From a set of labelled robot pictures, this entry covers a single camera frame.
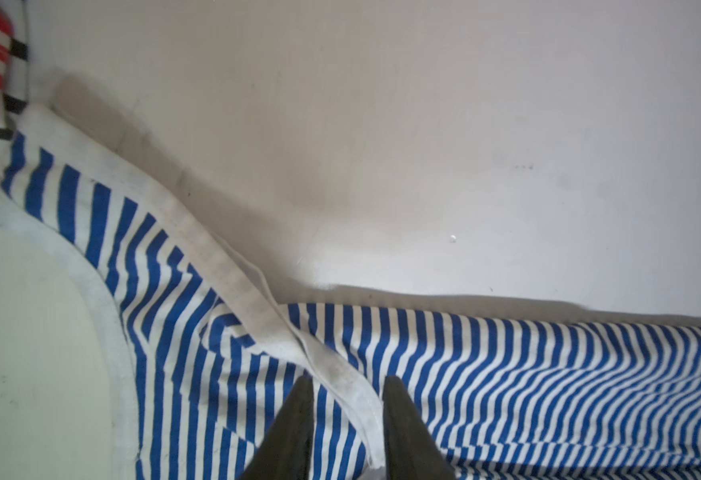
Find blue white striped tank top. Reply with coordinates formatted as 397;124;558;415
0;104;701;479

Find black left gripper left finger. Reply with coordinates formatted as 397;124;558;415
240;376;314;480

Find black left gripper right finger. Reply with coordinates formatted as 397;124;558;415
382;376;455;480

